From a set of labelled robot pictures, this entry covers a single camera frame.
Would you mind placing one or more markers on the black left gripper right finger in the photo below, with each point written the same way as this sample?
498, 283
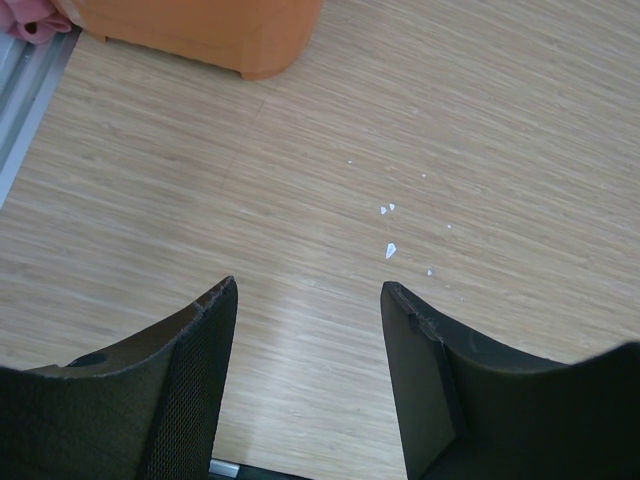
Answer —
471, 407

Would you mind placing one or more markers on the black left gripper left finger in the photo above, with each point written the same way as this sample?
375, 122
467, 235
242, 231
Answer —
146, 407

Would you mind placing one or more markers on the orange plastic basket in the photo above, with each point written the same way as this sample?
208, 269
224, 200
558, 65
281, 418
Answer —
257, 39

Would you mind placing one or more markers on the pink t shirt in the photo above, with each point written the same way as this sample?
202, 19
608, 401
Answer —
33, 21

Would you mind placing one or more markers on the aluminium frame rail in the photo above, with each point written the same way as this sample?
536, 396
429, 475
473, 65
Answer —
30, 75

